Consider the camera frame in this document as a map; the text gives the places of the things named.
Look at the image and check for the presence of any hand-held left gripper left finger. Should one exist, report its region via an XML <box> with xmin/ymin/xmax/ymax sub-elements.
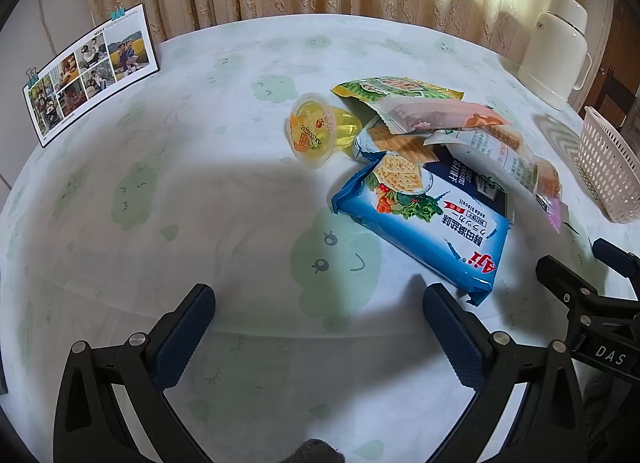
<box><xmin>52</xmin><ymin>283</ymin><xmax>217</xmax><ymax>463</ymax></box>

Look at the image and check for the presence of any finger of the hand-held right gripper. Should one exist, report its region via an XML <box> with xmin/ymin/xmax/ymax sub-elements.
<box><xmin>592</xmin><ymin>238</ymin><xmax>640</xmax><ymax>276</ymax></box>
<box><xmin>536</xmin><ymin>255</ymin><xmax>640</xmax><ymax>329</ymax></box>

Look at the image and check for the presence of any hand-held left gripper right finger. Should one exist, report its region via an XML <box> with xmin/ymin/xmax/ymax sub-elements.
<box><xmin>422</xmin><ymin>283</ymin><xmax>586</xmax><ymax>463</ymax></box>

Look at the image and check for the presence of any white plastic basket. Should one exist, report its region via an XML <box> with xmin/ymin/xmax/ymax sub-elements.
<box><xmin>575</xmin><ymin>106</ymin><xmax>640</xmax><ymax>224</ymax></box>

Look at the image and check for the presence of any pink-edged clear snack packet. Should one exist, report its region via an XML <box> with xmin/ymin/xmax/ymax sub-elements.
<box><xmin>530</xmin><ymin>156</ymin><xmax>568</xmax><ymax>233</ymax></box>

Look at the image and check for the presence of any large blue cracker packet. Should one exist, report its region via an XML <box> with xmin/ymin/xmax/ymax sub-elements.
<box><xmin>331</xmin><ymin>146</ymin><xmax>513</xmax><ymax>308</ymax></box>

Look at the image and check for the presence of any white snack packet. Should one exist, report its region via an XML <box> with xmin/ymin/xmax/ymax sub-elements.
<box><xmin>424</xmin><ymin>124</ymin><xmax>537</xmax><ymax>194</ymax></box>

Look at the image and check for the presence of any small light blue cracker packet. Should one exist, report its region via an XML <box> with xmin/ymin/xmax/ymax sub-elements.
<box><xmin>352</xmin><ymin>116</ymin><xmax>441</xmax><ymax>166</ymax></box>

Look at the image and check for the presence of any pink snack packet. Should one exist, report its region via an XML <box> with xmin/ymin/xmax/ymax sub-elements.
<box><xmin>375</xmin><ymin>98</ymin><xmax>511</xmax><ymax>134</ymax></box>

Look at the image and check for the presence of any yellow jelly cup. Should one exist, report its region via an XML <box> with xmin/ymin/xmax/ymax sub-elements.
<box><xmin>286</xmin><ymin>92</ymin><xmax>363</xmax><ymax>170</ymax></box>

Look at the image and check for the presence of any green peanut packet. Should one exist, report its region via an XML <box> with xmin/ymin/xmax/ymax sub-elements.
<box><xmin>331</xmin><ymin>76</ymin><xmax>465</xmax><ymax>116</ymax></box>

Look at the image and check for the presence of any person's left hand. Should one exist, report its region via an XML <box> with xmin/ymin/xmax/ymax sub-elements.
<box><xmin>287</xmin><ymin>438</ymin><xmax>346</xmax><ymax>463</ymax></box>

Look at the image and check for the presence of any dark wooden chair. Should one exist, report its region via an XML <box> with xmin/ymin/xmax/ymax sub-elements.
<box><xmin>582</xmin><ymin>63</ymin><xmax>640</xmax><ymax>131</ymax></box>

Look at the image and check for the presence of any white thermos jug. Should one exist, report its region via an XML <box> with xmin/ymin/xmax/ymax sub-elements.
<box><xmin>517</xmin><ymin>0</ymin><xmax>593</xmax><ymax>111</ymax></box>

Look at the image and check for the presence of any brown wooden door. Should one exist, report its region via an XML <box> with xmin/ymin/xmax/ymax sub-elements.
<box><xmin>595</xmin><ymin>0</ymin><xmax>640</xmax><ymax>109</ymax></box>

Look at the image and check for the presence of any photo collage board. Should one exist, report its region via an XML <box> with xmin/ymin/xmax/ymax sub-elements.
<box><xmin>22</xmin><ymin>3</ymin><xmax>161</xmax><ymax>148</ymax></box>

